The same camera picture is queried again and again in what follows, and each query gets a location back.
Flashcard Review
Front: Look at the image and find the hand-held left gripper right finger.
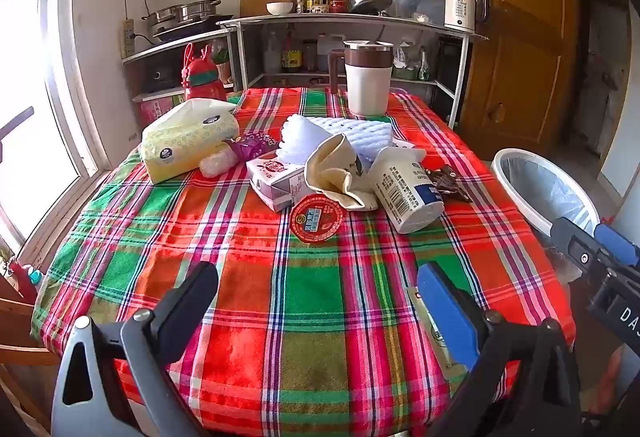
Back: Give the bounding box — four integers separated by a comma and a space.
416, 261, 583, 437

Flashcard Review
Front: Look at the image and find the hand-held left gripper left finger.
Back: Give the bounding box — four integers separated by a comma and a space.
50, 261, 221, 437

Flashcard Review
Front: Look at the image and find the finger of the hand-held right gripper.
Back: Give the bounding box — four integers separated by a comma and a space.
550, 216, 608, 279
594, 223, 640, 269

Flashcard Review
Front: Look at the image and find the white trash bin with liner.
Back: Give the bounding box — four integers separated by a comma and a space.
490, 147, 601, 283

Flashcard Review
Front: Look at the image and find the white yogurt cup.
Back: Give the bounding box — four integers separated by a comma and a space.
369, 146, 446, 235

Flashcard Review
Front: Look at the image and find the dark brown wrapper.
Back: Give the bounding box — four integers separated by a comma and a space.
426, 164, 473, 204

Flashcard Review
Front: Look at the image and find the clear plastic bag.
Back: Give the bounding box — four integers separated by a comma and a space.
200, 148, 241, 178

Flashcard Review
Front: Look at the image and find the strawberry milk carton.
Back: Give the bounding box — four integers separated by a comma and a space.
246, 152, 313, 213

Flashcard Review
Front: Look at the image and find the red round foil lid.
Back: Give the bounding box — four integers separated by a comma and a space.
290, 194, 348, 243

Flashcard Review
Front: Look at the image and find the purple snack wrapper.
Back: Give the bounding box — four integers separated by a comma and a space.
222, 132, 278, 163

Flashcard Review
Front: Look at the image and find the cream paper bag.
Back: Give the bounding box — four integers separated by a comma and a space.
304, 133, 381, 212

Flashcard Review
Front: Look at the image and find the small white foam fruit net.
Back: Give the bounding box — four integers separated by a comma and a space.
277, 114, 333, 165

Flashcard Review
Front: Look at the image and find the large white foam fruit net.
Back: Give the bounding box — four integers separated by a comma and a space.
305, 116, 393, 158

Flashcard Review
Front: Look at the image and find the yellow tissue pack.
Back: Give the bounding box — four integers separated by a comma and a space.
141, 98, 241, 184

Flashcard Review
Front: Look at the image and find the wooden chair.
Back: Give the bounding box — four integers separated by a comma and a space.
0, 262, 61, 418

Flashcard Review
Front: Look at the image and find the pink printed box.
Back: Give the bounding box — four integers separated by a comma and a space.
140, 92, 188, 128

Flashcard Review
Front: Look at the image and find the wooden door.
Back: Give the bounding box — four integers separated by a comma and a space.
460, 0, 578, 158

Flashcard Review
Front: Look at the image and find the red water bottle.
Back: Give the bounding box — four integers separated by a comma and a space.
180, 42, 228, 103

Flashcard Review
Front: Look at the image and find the black rectangular appliance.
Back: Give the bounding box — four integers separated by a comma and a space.
439, 38, 466, 90

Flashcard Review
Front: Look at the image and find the black round cooker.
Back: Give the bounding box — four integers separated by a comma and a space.
145, 64, 181, 93

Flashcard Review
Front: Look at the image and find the brown and white mug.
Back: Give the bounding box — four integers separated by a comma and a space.
327, 40, 396, 118

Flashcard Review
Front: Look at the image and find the bundle of plastic bags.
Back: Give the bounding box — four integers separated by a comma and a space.
392, 44, 431, 82

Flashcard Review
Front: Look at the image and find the narrow white metal shelf rack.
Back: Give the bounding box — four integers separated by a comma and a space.
121, 27, 238, 104

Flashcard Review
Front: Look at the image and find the white plastic jug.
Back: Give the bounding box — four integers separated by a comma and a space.
262, 32, 282, 73

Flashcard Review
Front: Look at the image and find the window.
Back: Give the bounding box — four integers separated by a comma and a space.
0, 0, 111, 263

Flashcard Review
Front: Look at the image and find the soy sauce bottle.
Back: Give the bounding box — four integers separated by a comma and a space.
281, 34, 302, 73

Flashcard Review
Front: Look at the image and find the white electric kettle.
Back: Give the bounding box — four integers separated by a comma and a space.
444, 0, 491, 30

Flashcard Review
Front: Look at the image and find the yellowed power strip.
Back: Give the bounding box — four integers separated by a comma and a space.
121, 18, 136, 59

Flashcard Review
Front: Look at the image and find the black induction cooker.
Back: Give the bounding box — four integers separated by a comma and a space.
152, 14, 233, 42

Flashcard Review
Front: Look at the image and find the white jerry can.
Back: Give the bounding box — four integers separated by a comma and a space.
317, 33, 345, 73

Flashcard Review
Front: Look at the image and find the clear plastic storage box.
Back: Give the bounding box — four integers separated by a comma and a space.
392, 0, 447, 25

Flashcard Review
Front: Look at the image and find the stainless steamer pot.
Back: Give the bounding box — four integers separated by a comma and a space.
141, 0, 222, 25

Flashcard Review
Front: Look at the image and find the wide white metal shelf rack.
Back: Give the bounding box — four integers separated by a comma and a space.
231, 12, 488, 128

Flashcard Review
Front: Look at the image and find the doorway with wooden frame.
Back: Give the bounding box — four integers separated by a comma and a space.
570, 0, 632, 159

